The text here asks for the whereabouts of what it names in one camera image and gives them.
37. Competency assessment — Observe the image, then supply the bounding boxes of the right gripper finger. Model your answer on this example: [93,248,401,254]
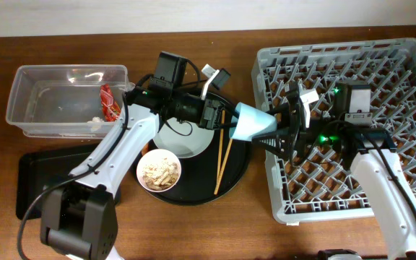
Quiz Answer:
[266,103,290,115]
[251,128,291,154]

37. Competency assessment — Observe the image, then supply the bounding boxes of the light blue cup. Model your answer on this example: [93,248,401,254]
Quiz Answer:
[229,103,277,142]

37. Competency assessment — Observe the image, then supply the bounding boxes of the wooden chopstick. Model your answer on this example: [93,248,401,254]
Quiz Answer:
[214,139,233,195]
[217,110,225,181]

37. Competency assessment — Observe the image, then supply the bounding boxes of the red snack wrapper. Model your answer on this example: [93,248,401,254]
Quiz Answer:
[100,84,121,122]

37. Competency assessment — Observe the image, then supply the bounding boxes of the white tissue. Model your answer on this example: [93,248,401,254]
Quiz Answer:
[87,117,104,124]

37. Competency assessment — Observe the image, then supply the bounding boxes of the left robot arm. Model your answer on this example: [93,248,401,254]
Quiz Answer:
[17,87,238,259]

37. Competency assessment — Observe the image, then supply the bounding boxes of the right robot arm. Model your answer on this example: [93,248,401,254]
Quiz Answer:
[252,80,416,259]

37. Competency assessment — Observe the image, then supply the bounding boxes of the grey dishwasher rack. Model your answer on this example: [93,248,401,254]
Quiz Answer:
[251,38,416,224]

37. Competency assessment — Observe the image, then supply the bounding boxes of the grey plate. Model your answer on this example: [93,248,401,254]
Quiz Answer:
[153,118,215,158]

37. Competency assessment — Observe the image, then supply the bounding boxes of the round black tray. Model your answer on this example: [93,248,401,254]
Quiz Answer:
[131,87,252,207]

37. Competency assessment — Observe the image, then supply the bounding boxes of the white bowl with food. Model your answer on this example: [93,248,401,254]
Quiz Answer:
[136,149,182,193]

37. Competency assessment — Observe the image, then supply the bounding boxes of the clear plastic bin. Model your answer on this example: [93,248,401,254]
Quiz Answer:
[6,64,134,139]

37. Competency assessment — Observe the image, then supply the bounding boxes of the black rectangular tray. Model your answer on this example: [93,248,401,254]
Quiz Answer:
[15,144,98,220]

